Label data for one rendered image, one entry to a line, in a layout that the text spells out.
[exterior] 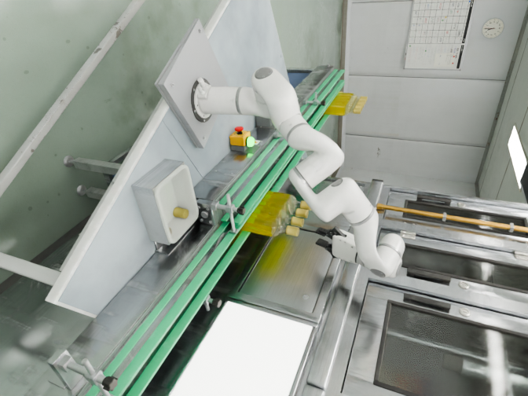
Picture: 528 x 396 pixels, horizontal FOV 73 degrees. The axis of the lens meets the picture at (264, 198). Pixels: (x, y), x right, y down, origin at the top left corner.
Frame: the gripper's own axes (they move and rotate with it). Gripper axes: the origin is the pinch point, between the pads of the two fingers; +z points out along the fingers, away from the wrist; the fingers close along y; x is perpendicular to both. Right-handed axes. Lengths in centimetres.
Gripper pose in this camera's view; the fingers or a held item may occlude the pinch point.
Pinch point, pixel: (321, 236)
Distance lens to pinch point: 133.3
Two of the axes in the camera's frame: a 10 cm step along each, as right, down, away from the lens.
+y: -0.9, -8.1, -5.8
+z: -7.9, -3.0, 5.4
